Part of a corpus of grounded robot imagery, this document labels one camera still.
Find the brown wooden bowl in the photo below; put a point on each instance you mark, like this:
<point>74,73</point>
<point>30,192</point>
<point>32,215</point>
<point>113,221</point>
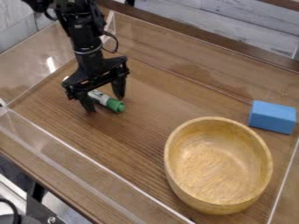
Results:
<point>217,165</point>

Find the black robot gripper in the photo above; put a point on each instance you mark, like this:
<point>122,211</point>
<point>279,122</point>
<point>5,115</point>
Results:
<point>94,67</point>

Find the green and white marker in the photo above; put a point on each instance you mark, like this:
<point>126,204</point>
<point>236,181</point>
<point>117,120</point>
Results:
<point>106,100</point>

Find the black metal table leg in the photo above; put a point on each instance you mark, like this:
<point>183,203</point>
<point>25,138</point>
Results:
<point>37,192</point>

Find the blue foam block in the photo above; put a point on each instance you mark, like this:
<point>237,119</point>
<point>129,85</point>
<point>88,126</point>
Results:
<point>272,117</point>

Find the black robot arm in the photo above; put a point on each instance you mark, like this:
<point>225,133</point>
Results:
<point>81,20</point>

